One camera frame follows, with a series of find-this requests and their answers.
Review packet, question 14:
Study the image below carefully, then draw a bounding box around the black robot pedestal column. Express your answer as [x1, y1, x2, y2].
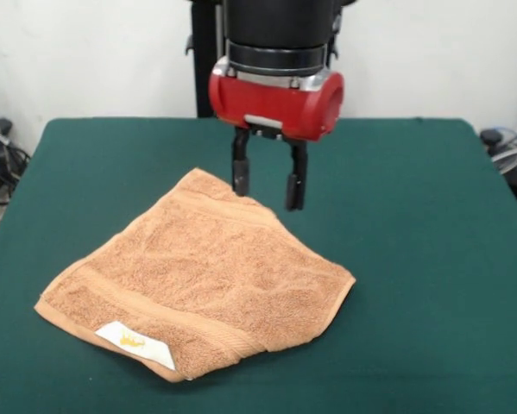
[184, 0, 344, 118]

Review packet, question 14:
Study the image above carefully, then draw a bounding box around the tan terry towel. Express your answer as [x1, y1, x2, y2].
[33, 167, 356, 384]

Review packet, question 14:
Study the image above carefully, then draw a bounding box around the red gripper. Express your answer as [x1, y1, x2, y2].
[208, 58, 345, 212]

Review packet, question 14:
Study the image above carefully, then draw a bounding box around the small black round device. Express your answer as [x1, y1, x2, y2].
[480, 129, 503, 150]

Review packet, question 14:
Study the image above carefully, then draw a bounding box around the dark green tablecloth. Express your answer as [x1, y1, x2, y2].
[0, 116, 517, 414]

